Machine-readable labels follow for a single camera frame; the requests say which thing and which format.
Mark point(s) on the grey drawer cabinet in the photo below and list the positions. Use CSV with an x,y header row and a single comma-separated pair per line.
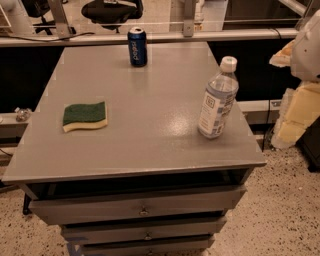
x,y
151,141

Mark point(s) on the top grey drawer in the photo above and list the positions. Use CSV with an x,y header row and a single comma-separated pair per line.
x,y
137,205

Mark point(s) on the middle grey drawer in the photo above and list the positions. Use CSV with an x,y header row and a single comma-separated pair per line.
x,y
144,231

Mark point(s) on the green yellow sponge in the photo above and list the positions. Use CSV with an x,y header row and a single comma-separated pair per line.
x,y
85,116

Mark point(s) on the bottom grey drawer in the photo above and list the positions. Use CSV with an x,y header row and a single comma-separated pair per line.
x,y
148,248

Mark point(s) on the crumpled foil ball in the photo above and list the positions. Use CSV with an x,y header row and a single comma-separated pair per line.
x,y
22,115

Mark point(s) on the blue pepsi can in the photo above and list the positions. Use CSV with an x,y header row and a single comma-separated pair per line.
x,y
137,44

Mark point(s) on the black office chair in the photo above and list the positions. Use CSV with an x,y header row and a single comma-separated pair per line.
x,y
111,14

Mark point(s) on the grey drawer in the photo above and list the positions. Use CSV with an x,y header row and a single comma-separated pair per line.
x,y
144,231
137,205
148,248

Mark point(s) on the grey metal post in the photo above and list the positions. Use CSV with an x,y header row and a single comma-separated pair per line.
x,y
62,26

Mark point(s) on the clear plastic water bottle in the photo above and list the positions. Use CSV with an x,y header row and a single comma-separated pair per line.
x,y
218,99

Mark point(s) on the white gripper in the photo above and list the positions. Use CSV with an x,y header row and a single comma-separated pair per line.
x,y
307,53

